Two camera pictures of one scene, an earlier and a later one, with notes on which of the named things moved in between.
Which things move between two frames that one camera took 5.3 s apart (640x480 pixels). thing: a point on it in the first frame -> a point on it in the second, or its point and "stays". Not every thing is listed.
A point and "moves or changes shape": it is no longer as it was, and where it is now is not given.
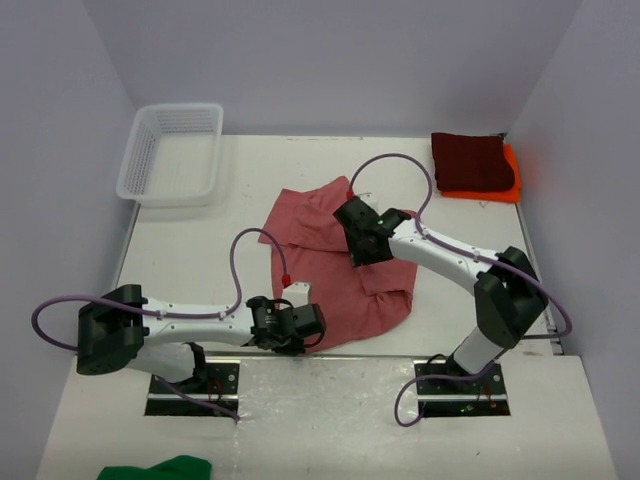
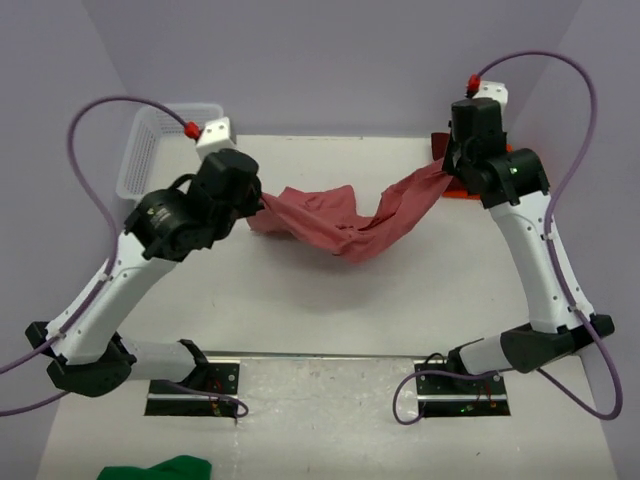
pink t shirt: x=355 y=302 moves or changes shape
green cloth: x=182 y=467 stays
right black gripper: x=359 y=258 -> x=448 y=163
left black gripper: x=292 y=348 -> x=254 y=204
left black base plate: x=216 y=382 stays
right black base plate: x=483 y=396 stays
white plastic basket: x=171 y=156 stays
